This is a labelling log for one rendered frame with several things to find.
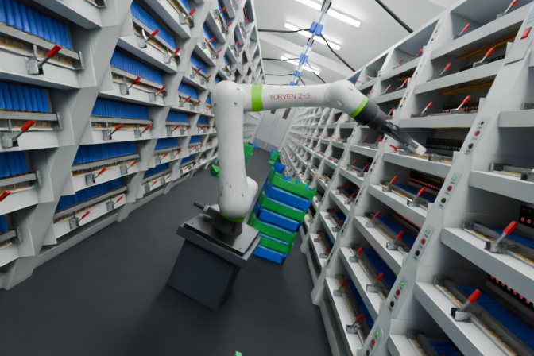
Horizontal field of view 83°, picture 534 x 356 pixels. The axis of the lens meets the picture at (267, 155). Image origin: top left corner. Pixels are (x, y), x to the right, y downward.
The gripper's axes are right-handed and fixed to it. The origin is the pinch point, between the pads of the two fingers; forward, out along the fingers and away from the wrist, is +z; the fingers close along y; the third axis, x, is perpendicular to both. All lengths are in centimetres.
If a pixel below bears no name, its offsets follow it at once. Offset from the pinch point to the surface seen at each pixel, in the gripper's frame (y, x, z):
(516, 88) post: 25.4, 24.8, 3.0
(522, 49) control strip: 22.5, 36.2, -1.2
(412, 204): 1.0, -18.5, 11.9
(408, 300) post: 25, -45, 17
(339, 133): -185, 9, 9
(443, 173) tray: 11.5, -4.4, 8.5
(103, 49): 21, -35, -105
